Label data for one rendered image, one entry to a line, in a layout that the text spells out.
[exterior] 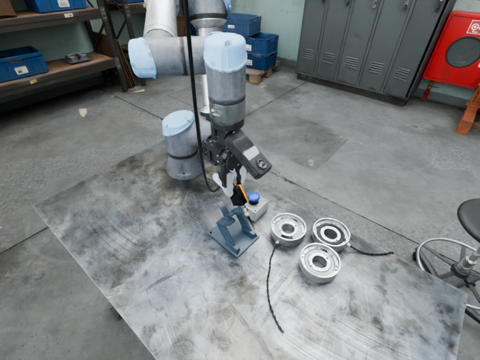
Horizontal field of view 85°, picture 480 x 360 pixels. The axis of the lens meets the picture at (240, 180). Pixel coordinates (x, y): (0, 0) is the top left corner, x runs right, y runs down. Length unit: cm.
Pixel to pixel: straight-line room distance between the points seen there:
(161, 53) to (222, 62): 15
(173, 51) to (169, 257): 53
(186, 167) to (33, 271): 136
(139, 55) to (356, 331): 76
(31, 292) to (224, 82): 175
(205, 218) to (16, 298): 139
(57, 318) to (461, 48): 434
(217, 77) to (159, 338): 57
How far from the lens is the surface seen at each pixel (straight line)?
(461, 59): 410
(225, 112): 52
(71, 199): 111
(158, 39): 61
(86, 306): 180
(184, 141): 95
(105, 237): 92
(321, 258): 79
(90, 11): 393
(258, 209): 84
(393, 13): 385
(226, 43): 49
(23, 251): 225
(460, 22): 404
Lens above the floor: 145
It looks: 40 degrees down
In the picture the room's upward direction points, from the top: straight up
